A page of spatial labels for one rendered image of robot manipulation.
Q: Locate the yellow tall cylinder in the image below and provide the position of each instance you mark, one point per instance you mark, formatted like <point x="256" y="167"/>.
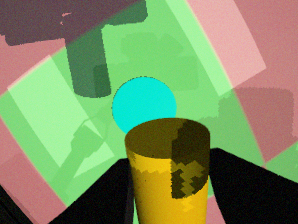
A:
<point x="170" y="163"/>

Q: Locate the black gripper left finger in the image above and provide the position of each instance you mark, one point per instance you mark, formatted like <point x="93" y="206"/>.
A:
<point x="109" y="200"/>

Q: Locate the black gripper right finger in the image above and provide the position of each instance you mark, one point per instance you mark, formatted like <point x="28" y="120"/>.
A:
<point x="248" y="194"/>

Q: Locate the cyan circle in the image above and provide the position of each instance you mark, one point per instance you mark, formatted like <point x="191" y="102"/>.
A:
<point x="142" y="99"/>

